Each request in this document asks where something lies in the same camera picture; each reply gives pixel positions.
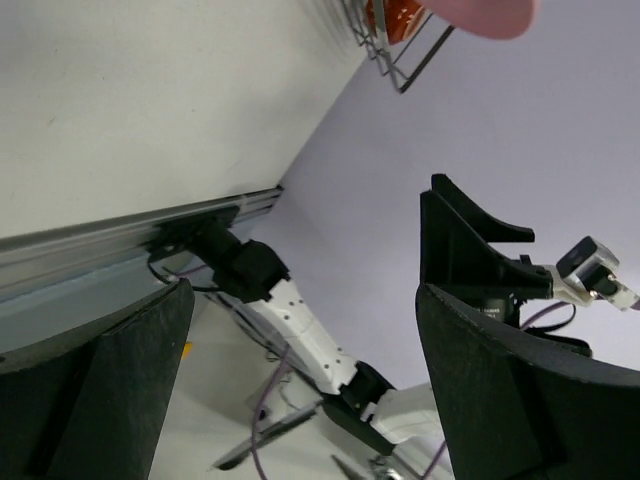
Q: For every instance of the aluminium table rail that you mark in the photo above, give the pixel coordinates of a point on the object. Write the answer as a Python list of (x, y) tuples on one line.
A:
[(38, 260)]

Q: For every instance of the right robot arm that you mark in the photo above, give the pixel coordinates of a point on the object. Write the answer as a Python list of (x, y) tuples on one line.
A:
[(357, 397)]

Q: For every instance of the pink plate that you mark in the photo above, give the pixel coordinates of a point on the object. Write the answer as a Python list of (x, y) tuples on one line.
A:
[(491, 19)]

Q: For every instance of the wire dish rack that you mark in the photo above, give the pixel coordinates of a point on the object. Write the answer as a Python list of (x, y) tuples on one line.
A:
[(361, 24)]

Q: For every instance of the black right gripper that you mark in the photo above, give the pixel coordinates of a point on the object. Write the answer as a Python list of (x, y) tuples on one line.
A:
[(456, 255)]

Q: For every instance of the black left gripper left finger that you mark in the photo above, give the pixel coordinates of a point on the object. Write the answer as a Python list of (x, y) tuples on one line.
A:
[(90, 403)]

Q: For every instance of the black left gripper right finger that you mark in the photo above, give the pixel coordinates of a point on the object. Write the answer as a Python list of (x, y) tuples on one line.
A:
[(513, 406)]

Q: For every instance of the orange and black mug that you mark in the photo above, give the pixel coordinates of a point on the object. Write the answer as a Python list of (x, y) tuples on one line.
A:
[(403, 18)]

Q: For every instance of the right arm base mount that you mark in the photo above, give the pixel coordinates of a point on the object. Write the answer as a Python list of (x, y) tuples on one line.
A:
[(177, 235)]

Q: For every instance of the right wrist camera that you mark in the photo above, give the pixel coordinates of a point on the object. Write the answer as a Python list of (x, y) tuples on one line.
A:
[(586, 273)]

